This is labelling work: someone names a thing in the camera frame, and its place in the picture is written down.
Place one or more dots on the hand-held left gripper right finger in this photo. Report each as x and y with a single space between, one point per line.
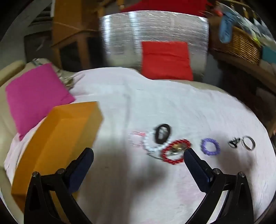
194 163

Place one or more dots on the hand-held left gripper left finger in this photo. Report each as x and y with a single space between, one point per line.
83 163

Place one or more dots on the orange cardboard box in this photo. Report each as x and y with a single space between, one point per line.
60 133

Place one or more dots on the gold metal trinket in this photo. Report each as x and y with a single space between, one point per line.
176 148

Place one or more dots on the pale pink blanket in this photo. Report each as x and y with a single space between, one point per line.
151 103

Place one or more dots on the magenta pillow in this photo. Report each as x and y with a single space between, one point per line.
34 97

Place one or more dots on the patterned cloth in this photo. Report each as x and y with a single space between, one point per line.
68 81

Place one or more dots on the dark wooden shelf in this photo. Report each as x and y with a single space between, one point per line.
241 81

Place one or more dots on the red pillow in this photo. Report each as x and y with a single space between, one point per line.
166 60

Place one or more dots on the wicker basket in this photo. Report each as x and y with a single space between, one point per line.
241 45

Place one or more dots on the silver foil insulation sheet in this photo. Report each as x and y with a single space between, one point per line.
129 32

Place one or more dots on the blue cloth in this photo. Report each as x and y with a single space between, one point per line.
226 25

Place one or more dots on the wooden cabinet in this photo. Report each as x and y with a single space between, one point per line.
64 21

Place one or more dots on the red cloth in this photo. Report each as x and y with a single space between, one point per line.
163 6

